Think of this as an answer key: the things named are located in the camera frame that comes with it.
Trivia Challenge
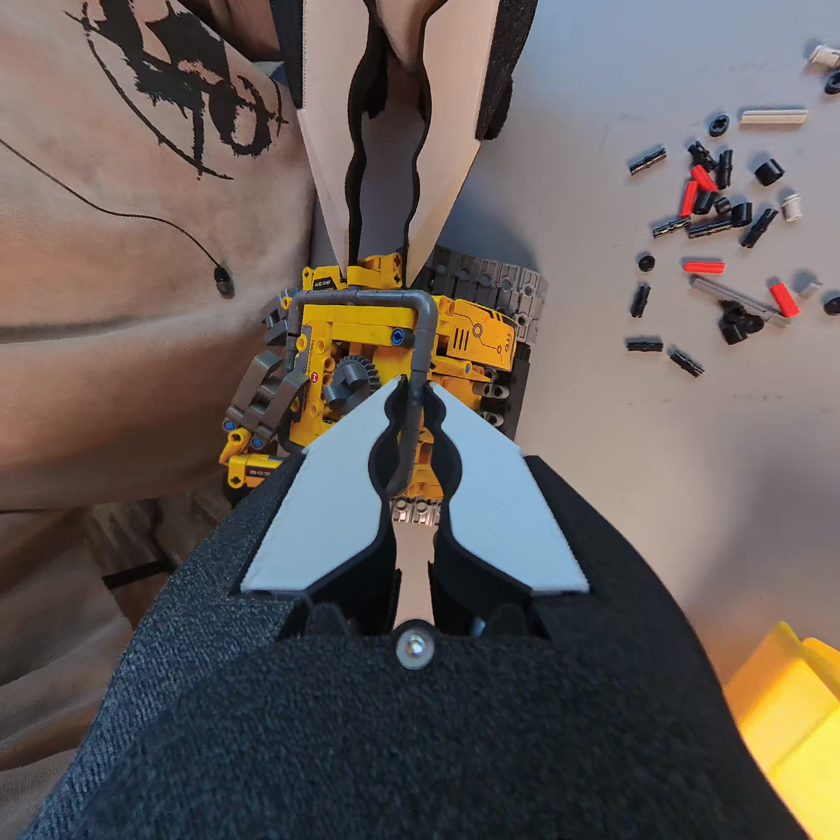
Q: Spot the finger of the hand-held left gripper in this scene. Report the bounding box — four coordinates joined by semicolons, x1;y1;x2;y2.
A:
296;0;375;274
405;0;505;287

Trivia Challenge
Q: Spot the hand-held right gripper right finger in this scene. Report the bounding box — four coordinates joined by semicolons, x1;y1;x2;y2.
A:
423;381;594;599

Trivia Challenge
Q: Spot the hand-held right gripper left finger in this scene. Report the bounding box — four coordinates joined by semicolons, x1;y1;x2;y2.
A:
239;381;413;599

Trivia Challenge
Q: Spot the yellow tracked toy robot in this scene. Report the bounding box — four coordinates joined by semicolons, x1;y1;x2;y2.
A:
217;250;546;506

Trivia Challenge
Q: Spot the pile of small pins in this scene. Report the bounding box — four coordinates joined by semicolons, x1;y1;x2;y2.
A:
624;40;840;382

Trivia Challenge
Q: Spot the yellow parts tray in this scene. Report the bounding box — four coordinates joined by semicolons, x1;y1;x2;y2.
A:
722;620;840;840

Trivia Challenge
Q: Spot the person's beige jacket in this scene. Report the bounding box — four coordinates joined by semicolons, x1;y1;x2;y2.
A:
0;0;322;802

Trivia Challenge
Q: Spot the black clip-on cable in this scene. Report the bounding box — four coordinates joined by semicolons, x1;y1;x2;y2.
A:
0;138;237;300

